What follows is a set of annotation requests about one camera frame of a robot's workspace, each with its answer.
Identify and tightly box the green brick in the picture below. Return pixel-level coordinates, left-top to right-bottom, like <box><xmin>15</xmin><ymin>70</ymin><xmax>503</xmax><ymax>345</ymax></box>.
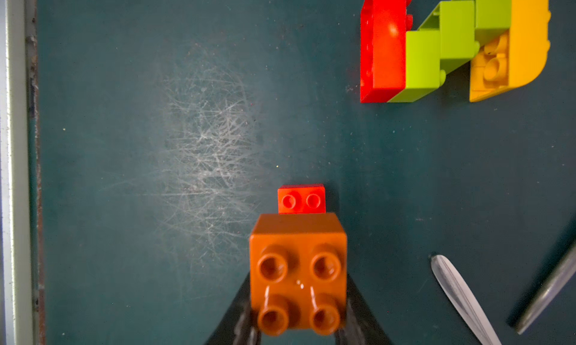
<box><xmin>453</xmin><ymin>0</ymin><xmax>512</xmax><ymax>47</ymax></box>
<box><xmin>389</xmin><ymin>30</ymin><xmax>446</xmax><ymax>103</ymax></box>
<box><xmin>418</xmin><ymin>0</ymin><xmax>480</xmax><ymax>74</ymax></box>

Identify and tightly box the silver metal spoon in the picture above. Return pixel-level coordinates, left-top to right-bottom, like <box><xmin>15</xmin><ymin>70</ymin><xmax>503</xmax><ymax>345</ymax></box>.
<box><xmin>514</xmin><ymin>241</ymin><xmax>575</xmax><ymax>335</ymax></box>

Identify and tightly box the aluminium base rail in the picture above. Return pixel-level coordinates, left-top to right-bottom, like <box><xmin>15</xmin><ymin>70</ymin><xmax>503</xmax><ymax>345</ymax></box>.
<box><xmin>1</xmin><ymin>0</ymin><xmax>37</xmax><ymax>344</ymax></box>

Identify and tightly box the silver metal fork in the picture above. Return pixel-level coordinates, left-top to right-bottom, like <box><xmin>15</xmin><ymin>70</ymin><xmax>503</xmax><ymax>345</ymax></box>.
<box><xmin>430</xmin><ymin>254</ymin><xmax>501</xmax><ymax>345</ymax></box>

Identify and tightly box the small red brick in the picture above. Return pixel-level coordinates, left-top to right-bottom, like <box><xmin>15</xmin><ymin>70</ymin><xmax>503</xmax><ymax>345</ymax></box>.
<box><xmin>360</xmin><ymin>0</ymin><xmax>413</xmax><ymax>104</ymax></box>

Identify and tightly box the long red brick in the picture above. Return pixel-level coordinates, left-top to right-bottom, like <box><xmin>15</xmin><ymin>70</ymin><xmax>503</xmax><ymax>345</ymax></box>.
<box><xmin>277</xmin><ymin>184</ymin><xmax>326</xmax><ymax>214</ymax></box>

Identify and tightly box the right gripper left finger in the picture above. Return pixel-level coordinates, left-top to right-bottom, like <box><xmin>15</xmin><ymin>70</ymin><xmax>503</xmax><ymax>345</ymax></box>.
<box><xmin>205</xmin><ymin>274</ymin><xmax>260</xmax><ymax>345</ymax></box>

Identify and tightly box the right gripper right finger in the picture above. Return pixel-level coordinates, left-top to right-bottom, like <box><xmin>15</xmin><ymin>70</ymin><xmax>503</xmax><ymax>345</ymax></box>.
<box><xmin>334</xmin><ymin>274</ymin><xmax>394</xmax><ymax>345</ymax></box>

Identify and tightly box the yellow curved brick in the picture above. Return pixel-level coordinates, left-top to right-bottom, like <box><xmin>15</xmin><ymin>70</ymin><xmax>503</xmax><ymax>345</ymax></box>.
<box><xmin>469</xmin><ymin>0</ymin><xmax>551</xmax><ymax>102</ymax></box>

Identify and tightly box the green table mat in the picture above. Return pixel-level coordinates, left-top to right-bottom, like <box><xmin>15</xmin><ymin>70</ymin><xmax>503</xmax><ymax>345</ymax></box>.
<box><xmin>33</xmin><ymin>0</ymin><xmax>575</xmax><ymax>344</ymax></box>

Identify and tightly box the orange brick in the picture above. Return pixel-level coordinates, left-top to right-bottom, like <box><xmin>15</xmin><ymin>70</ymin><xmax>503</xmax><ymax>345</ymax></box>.
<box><xmin>249</xmin><ymin>213</ymin><xmax>347</xmax><ymax>336</ymax></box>

